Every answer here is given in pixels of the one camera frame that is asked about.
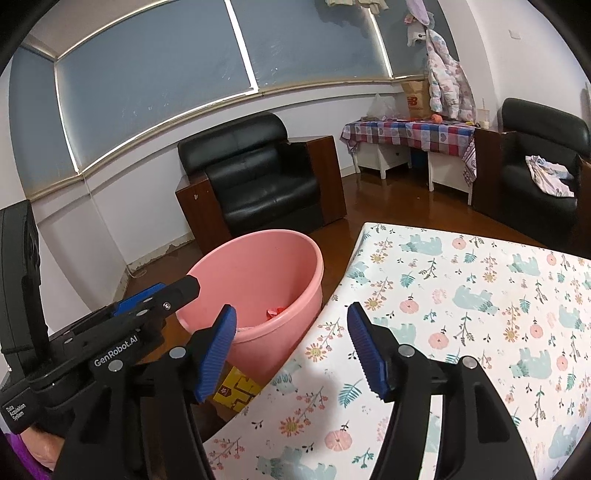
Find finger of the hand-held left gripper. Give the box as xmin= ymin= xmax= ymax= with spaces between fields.
xmin=112 ymin=284 xmax=166 ymax=318
xmin=124 ymin=275 xmax=202 ymax=326

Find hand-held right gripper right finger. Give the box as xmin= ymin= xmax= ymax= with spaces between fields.
xmin=346 ymin=302 xmax=539 ymax=480

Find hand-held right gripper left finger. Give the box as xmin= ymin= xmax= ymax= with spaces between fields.
xmin=53 ymin=304 xmax=238 ymax=480

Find yellow printed packet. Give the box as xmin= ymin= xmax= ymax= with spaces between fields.
xmin=213 ymin=366 xmax=262 ymax=412

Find pink plastic bucket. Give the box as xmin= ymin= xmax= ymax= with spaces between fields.
xmin=175 ymin=231 xmax=324 ymax=372

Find person's left forearm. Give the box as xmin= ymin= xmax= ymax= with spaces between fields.
xmin=0 ymin=422 xmax=63 ymax=480

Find floral tablecloth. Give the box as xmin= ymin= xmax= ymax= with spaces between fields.
xmin=203 ymin=222 xmax=591 ymax=480

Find black leather armchair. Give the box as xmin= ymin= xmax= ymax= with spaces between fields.
xmin=471 ymin=98 xmax=591 ymax=254
xmin=175 ymin=112 xmax=348 ymax=241

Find white desk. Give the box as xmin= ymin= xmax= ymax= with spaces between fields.
xmin=356 ymin=142 xmax=475 ymax=204

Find large window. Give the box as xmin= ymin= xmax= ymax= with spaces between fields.
xmin=9 ymin=0 xmax=444 ymax=199

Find checkered tablecloth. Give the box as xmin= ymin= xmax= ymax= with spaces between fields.
xmin=341 ymin=119 xmax=476 ymax=188

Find translucent shopping bag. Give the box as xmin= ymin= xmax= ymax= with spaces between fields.
xmin=367 ymin=92 xmax=399 ymax=120

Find brown paper bag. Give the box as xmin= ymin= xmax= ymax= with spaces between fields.
xmin=401 ymin=79 xmax=435 ymax=121

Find white printed cloth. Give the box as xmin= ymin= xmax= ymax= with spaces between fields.
xmin=525 ymin=155 xmax=575 ymax=198

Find floral padded jacket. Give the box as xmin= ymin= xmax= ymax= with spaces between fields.
xmin=425 ymin=28 xmax=476 ymax=121

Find hanging plush toy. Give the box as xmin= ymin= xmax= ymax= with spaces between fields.
xmin=404 ymin=0 xmax=437 ymax=47

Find hanging beige garment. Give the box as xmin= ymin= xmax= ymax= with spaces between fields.
xmin=323 ymin=0 xmax=389 ymax=14

